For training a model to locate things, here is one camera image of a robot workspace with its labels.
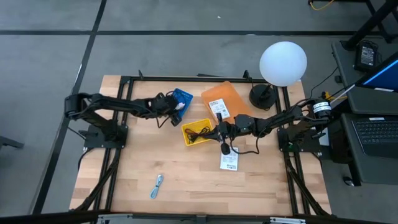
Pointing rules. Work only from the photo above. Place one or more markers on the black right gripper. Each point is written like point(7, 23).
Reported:
point(244, 126)

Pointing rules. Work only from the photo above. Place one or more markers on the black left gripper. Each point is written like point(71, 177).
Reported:
point(163, 105)

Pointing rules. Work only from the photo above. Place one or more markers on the white product box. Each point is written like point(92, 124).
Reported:
point(229, 161)

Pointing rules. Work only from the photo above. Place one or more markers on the white box with green side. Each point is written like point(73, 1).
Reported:
point(219, 109)

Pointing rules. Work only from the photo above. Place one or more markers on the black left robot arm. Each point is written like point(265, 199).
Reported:
point(118, 104)

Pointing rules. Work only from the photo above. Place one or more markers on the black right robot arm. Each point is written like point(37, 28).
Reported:
point(280, 119)

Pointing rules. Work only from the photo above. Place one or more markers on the blue plastic bin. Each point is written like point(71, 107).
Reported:
point(186, 96)

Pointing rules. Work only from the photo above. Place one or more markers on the yellow plastic bin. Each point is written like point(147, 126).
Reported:
point(199, 123)

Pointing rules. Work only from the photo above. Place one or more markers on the orange plastic bin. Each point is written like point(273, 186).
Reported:
point(230, 93)

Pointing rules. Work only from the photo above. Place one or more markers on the black lamp base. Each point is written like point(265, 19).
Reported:
point(261, 96)

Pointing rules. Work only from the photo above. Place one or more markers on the white globe lamp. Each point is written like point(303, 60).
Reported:
point(283, 63)

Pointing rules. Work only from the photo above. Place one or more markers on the yellow plug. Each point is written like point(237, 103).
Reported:
point(326, 96)

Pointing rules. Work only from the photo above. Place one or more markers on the white rod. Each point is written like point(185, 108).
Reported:
point(343, 92)

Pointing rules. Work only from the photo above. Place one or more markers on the dark side desk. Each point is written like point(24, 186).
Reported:
point(367, 99)

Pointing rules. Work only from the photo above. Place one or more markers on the black laptop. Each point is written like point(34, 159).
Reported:
point(376, 133)

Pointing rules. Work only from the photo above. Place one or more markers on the black power adapter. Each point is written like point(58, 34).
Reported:
point(367, 56)

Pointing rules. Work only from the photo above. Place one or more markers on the grey stand foot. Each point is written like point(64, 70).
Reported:
point(9, 142)

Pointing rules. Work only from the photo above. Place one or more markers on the computer monitor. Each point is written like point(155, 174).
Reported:
point(388, 77)

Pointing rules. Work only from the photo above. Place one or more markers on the black stand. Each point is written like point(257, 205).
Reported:
point(373, 21)

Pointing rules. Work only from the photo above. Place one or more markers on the black aluminium table frame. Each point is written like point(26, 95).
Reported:
point(192, 78)

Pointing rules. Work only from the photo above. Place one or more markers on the black frame crossbar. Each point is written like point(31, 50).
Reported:
point(62, 218)

